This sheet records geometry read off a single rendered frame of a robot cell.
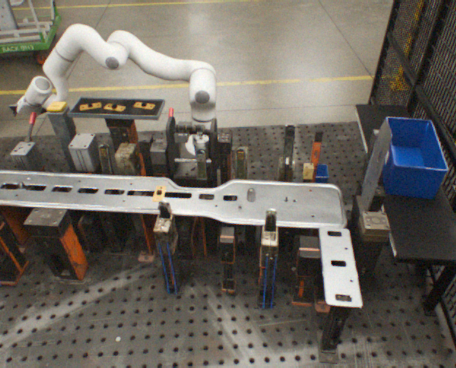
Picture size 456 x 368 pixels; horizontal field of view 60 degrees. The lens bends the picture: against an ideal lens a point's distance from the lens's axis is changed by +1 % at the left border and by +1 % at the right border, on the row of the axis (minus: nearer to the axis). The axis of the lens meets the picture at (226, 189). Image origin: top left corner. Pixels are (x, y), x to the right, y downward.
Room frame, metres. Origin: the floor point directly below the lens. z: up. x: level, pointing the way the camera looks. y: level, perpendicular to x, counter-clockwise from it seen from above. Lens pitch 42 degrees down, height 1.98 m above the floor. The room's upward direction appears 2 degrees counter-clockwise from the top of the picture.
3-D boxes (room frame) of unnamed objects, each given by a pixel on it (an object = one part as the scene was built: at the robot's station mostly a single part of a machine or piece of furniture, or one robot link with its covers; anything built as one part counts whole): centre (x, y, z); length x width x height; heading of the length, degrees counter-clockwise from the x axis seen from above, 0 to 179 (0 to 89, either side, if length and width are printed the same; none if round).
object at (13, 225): (1.14, 0.87, 0.84); 0.18 x 0.06 x 0.29; 173
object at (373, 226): (0.84, -0.47, 0.88); 0.08 x 0.08 x 0.36; 83
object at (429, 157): (1.12, -0.67, 1.10); 0.30 x 0.17 x 0.13; 167
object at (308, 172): (1.12, -0.31, 0.88); 0.04 x 0.04 x 0.36; 83
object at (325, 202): (1.06, 0.27, 1.00); 1.38 x 0.22 x 0.02; 83
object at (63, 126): (1.46, 0.69, 0.92); 0.08 x 0.08 x 0.44; 83
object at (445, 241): (1.15, -0.67, 1.02); 0.90 x 0.22 x 0.03; 173
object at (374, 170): (0.96, -0.47, 1.17); 0.12 x 0.01 x 0.34; 173
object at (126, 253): (1.09, 0.46, 0.84); 0.13 x 0.11 x 0.29; 173
